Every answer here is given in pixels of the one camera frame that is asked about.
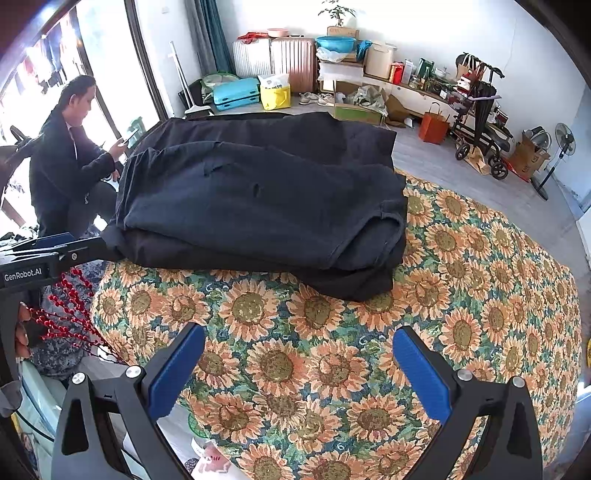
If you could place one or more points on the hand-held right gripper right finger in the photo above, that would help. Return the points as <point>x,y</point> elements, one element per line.
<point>422,369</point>

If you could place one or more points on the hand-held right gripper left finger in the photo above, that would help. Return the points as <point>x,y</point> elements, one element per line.
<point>178,369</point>

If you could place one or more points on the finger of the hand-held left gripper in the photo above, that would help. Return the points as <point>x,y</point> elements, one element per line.
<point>85,249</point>

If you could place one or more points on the black t-shirt purple print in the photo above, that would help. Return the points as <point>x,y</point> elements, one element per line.
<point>254,207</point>

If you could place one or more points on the person's left hand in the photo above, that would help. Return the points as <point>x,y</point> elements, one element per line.
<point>22,330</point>

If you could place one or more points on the red bead branch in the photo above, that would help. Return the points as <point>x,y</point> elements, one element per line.
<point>70,282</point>

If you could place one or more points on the grey patterned cloth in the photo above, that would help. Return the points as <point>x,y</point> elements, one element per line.
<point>55,355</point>

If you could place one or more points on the white printed cloth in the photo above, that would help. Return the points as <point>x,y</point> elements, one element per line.
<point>210,461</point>

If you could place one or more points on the sunflower print blanket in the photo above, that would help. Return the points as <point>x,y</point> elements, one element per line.
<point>323,323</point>

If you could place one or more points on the dark chair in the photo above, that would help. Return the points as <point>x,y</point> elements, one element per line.
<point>16,136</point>

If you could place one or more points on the broom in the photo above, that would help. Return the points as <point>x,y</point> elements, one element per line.
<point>198,110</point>

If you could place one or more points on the hanging laundry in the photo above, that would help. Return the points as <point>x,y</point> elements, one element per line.
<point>51,50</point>

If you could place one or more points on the green mesh cover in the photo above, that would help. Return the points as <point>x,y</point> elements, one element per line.
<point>220,82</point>

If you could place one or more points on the teal suitcase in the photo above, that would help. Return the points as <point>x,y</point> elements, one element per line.
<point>235,94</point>

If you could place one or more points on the open cardboard box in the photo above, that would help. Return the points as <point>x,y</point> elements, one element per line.
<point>531,159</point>

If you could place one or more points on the orange paper bag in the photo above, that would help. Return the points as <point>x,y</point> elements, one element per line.
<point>434,129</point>

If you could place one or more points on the yellow bag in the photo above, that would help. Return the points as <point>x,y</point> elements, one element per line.
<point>275,97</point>

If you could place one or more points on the teal curtain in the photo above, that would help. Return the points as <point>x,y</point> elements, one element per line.
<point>212,32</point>

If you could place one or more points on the white suitcase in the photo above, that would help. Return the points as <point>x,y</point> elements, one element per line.
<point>251,57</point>

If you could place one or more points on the black stroller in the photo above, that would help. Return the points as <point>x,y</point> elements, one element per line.
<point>480,115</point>

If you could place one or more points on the green cardboard box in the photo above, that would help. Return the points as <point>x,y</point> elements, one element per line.
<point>355,113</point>

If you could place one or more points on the white sneaker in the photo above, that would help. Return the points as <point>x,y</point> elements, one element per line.
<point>308,98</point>
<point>326,99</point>

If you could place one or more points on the black standing fan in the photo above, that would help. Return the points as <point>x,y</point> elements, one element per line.
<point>564,138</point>

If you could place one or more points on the low white cabinet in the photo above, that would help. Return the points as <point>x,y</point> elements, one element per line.
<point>406,94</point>

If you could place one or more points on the crumpled plastic sheet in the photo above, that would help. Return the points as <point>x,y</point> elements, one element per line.
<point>367,97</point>

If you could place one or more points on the pink suitcase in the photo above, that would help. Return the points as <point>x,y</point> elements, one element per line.
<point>293,60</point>

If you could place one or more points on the row of bottles and jars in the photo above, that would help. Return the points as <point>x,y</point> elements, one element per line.
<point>422,74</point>

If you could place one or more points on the white storage box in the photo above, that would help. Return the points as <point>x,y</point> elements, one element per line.
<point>339,74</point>

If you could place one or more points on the white lidded bin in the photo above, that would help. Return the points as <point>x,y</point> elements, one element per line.
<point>379,62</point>

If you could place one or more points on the blue basin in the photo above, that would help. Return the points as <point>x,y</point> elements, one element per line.
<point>335,45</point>

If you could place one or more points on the potted plant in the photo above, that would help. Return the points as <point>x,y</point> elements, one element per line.
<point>339,14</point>

